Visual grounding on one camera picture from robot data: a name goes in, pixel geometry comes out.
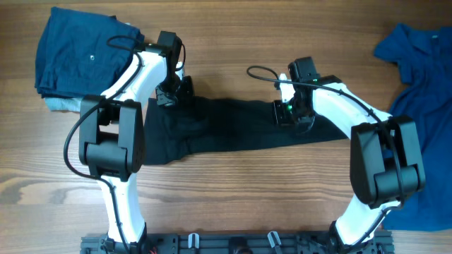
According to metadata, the folded light grey garment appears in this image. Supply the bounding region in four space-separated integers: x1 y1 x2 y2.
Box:
44 97 82 112

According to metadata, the black polo shirt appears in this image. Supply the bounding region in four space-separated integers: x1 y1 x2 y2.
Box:
144 97 346 166

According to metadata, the folded navy blue garment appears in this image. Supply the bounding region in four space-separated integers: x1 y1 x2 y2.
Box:
35 7 144 98

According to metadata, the blue polo shirt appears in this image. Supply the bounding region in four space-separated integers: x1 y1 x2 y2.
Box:
374 23 451 231

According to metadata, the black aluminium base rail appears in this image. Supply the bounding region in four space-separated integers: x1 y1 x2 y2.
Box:
80 231 395 254

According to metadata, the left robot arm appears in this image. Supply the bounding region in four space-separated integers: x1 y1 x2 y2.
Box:
72 31 194 253

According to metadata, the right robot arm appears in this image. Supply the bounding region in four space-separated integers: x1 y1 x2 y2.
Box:
274 57 426 253

